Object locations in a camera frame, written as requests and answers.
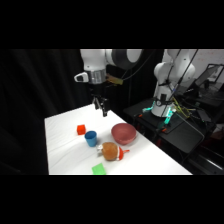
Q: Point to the green block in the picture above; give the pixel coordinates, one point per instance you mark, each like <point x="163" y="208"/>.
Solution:
<point x="99" y="169"/>

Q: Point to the blue plastic cup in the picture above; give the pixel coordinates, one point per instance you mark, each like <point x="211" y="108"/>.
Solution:
<point x="91" y="138"/>

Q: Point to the brown plush with red hat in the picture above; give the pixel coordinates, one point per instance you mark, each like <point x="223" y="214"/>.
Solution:
<point x="110" y="150"/>

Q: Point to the black robot stand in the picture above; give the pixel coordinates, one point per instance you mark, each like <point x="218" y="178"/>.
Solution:
<point x="186" y="133"/>

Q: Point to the small green light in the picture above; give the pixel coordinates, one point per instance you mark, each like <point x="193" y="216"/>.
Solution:
<point x="168" y="116"/>

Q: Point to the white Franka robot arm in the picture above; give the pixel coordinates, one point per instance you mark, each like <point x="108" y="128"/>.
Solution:
<point x="96" y="60"/>

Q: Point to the pink bowl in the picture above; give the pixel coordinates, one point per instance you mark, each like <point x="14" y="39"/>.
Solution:
<point x="123" y="133"/>

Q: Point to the orange cube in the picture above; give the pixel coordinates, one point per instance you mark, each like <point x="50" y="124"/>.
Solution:
<point x="81" y="129"/>

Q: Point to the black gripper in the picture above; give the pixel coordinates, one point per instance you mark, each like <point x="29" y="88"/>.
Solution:
<point x="97" y="89"/>

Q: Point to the black curtain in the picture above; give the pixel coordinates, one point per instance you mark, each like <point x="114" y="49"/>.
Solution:
<point x="33" y="83"/>

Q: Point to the tan wrist camera box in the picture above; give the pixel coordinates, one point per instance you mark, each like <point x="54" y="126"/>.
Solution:
<point x="115" y="80"/>

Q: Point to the white tablecloth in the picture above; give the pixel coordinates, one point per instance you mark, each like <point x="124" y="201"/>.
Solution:
<point x="66" y="150"/>

